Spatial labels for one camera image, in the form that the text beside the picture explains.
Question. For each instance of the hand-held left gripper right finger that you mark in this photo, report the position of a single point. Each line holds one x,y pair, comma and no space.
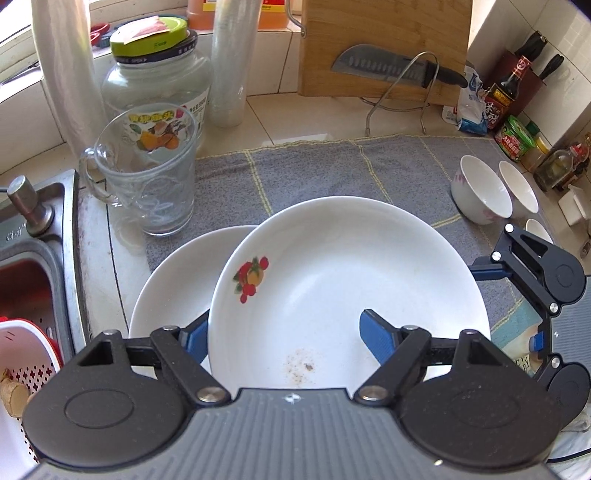
378,334

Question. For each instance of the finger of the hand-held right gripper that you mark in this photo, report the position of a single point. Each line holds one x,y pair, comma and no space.
537,344
491,272

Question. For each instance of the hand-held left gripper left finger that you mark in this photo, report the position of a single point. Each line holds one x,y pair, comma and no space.
197,337

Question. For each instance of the white plate fruit print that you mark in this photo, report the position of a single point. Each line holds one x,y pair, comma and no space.
175,286
332,277

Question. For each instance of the white bowl pink flowers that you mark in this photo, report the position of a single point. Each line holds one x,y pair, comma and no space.
519,184
538,228
480,189

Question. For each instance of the person's white jacket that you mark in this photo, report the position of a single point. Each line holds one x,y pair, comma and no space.
577,438

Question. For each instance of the white plastic box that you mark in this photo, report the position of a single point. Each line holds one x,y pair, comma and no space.
575,205

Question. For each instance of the clear oil bottle red cap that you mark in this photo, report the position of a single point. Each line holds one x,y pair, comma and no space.
556,168

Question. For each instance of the yellow lid spice jar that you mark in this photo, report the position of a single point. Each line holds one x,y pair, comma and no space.
538,154

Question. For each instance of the green lidded jar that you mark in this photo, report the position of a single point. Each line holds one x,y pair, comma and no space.
513,138

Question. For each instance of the glass mug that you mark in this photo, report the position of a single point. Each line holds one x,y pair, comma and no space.
152,198

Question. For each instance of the green cap small jar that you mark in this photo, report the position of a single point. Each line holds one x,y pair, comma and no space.
533,129

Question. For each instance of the steel sink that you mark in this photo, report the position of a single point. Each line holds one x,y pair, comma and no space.
69,258

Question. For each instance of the white blue salt bag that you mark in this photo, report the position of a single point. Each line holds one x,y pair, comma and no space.
471,106

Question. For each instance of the blue grey checked towel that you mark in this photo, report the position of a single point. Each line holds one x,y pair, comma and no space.
323,170

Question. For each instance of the dark vinegar bottle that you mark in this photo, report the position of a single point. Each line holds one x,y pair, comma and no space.
503,97

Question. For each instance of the white red colander basket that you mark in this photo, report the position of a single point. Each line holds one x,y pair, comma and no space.
18,341

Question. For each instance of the dark red knife block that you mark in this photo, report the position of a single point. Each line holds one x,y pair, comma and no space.
531,97

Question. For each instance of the ginger piece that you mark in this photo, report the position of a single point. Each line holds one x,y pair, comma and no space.
14,392

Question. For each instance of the metal sink knob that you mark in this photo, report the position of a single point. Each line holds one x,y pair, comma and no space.
27,203

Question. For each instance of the glass jar green lid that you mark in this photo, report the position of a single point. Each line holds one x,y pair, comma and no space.
138,87

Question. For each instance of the bamboo cutting board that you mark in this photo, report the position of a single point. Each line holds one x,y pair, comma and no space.
383,27

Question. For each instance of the clear plastic roll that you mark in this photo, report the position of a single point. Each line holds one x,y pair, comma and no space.
231,69
64,69

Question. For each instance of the red plastic item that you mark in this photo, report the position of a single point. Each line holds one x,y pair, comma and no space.
99,34

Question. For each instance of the orange liquid bottle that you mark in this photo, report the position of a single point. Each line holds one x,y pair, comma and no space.
201,14

